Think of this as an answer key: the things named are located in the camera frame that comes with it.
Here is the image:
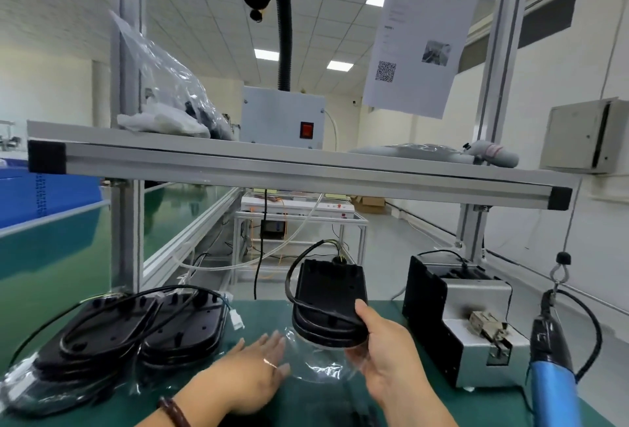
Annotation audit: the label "blue plastic bin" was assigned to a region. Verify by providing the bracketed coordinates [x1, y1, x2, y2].
[0, 165, 113, 232]

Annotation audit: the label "silver and black feeder machine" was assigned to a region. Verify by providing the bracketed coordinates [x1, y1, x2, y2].
[401, 253, 533, 392]

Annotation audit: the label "black flexible extraction hose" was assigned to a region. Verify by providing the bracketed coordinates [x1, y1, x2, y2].
[241, 0, 295, 92]

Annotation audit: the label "person's left forearm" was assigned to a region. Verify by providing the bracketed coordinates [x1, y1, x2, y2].
[132, 379, 237, 427]

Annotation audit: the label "black plastic base with cable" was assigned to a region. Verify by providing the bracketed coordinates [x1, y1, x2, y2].
[58, 293, 162, 369]
[285, 239, 370, 348]
[140, 290, 231, 360]

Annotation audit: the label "crumpled white plastic bag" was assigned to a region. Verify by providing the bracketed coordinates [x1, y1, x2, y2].
[116, 102, 212, 139]

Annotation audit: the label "grey box with red switch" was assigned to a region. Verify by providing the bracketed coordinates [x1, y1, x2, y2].
[240, 85, 327, 150]

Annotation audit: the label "flat grey bag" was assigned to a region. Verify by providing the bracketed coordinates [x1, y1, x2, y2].
[348, 143, 476, 166]

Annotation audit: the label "black screwdriver cable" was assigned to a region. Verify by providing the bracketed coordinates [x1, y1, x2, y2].
[554, 288, 604, 379]

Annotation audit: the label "brown beaded bracelet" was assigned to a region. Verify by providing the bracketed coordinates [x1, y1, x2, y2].
[157, 395, 193, 427]

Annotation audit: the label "metal hanging hook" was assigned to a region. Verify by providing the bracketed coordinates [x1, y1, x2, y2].
[549, 251, 575, 296]

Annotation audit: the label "cardboard box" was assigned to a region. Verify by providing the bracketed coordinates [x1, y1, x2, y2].
[353, 195, 388, 215]

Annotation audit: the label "hanging printed paper sheet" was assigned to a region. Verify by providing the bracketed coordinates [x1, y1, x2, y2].
[362, 0, 486, 121]

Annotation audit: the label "clear plastic bag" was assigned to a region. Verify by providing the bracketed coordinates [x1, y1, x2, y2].
[284, 327, 376, 385]

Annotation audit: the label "aluminium frame shelf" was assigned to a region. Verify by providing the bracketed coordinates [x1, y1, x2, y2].
[27, 120, 574, 211]

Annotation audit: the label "white flat appliance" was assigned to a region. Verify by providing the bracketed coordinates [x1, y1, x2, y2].
[240, 192, 355, 222]

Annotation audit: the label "aluminium frame post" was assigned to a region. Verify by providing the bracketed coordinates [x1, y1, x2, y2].
[109, 0, 147, 296]
[455, 0, 535, 261]

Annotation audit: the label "grey metal wall cabinet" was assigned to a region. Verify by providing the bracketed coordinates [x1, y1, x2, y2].
[539, 97, 629, 176]

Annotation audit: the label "bagged black plastic bases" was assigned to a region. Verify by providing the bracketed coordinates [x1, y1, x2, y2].
[0, 355, 143, 418]

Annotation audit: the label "green conveyor belt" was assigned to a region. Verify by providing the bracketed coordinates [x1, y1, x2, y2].
[0, 185, 242, 305]

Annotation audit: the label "small black meter box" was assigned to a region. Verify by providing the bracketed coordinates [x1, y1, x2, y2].
[259, 218, 288, 240]

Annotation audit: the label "person's left hand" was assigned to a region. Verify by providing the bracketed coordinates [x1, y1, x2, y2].
[209, 332, 292, 417]

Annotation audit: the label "grey tube with pink end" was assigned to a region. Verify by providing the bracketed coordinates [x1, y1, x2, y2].
[463, 140, 521, 169]

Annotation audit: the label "person's right forearm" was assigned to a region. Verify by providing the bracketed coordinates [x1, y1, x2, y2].
[389, 388, 462, 427]

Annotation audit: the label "blue electric screwdriver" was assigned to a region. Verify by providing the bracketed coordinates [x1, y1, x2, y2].
[527, 288, 580, 427]

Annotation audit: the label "white frame table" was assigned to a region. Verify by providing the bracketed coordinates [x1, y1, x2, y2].
[233, 210, 369, 296]

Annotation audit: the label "clear bag of black parts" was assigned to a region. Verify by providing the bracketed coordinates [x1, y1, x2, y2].
[108, 10, 233, 140]

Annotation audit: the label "person's right hand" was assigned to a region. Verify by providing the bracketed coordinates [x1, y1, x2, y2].
[343, 299, 434, 409]

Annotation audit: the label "hanging black cable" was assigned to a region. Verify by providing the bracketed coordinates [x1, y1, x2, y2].
[253, 190, 270, 301]

